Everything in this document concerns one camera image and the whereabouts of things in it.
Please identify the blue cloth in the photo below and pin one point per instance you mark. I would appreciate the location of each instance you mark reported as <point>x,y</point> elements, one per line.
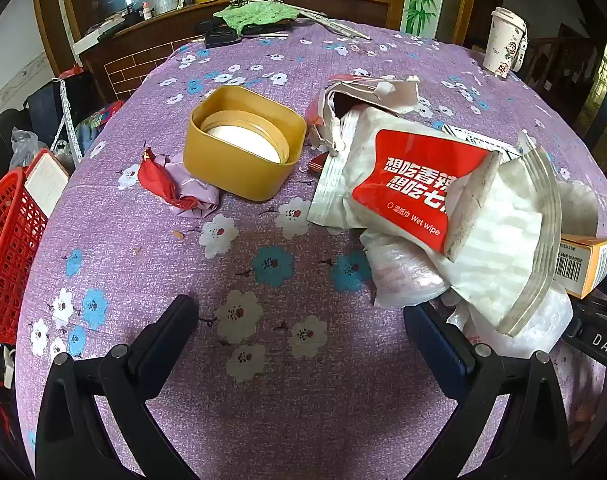
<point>83,135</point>

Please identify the green cloth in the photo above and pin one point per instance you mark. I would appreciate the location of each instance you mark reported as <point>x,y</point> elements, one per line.
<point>253,14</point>

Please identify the crumpled clear bag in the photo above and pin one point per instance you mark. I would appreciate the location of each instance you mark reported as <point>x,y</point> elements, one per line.
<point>23,147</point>

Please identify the red plastic basket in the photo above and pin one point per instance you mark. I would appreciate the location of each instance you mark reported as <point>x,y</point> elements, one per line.
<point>8,260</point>

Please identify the printed white paper slip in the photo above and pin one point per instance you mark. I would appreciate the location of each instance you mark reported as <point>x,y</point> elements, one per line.
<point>483,141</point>

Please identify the purple floral tablecloth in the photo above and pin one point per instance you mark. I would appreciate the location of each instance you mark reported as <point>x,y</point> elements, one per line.
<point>283,435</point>

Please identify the lilac crumpled plastic bag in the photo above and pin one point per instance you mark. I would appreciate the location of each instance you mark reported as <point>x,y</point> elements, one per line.
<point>198,195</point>

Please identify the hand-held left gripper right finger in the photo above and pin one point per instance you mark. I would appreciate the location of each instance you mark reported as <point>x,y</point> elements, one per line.
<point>436,347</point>

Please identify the wooden brick-pattern counter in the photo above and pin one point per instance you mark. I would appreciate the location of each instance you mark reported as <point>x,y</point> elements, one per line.
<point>133,55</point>

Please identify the silver round tin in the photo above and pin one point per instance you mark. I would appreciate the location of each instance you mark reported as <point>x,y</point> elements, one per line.
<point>162,2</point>

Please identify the red white wipe packet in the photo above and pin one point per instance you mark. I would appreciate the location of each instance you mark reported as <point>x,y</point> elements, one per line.
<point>403,180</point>

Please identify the dark fabric bag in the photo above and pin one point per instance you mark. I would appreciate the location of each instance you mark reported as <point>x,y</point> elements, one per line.
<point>43,105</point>

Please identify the torn white paper packaging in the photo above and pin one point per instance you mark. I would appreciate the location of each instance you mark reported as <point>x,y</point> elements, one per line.
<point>383,92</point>

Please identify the beige cardboard piece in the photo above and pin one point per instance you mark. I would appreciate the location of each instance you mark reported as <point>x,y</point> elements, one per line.
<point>471,210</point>

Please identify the red box with white lid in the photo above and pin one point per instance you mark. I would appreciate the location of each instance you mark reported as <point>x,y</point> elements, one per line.
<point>45,182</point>

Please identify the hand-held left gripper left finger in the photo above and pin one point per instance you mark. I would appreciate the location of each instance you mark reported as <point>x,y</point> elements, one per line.
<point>176,320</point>

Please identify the clear plastic bag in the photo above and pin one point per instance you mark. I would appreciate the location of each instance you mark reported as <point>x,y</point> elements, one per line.
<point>403,270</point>

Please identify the white measuring tape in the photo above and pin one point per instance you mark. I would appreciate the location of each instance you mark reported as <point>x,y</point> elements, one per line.
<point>68,120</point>

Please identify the clear zip bag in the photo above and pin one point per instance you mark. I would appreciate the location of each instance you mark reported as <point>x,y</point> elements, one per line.
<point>503,260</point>

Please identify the white lidded paper cup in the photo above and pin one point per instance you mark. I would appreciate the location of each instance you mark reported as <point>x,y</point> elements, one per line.
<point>501,40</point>

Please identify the yellow barcode box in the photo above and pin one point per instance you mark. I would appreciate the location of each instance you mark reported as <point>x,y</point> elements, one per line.
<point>593,260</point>

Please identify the red crumpled wrapper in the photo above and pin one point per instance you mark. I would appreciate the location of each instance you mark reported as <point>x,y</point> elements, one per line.
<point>156,180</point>

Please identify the black pouch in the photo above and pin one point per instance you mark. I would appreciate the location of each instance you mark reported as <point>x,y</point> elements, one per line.
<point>221,37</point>

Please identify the red blue packet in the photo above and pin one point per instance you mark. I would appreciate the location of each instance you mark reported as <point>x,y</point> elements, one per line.
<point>105,114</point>

